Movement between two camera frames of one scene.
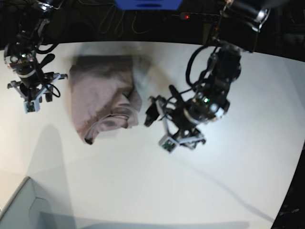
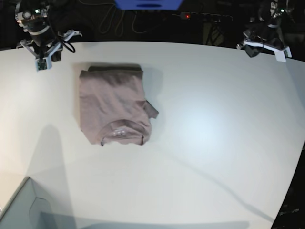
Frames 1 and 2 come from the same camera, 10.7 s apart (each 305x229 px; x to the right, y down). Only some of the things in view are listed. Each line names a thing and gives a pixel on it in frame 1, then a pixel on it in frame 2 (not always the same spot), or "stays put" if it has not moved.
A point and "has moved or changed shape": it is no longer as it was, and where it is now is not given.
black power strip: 196,16 stays put
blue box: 149,5 stays put
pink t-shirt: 102,95 has moved or changed shape
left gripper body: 32,82 → 44,51
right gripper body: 188,113 → 274,43
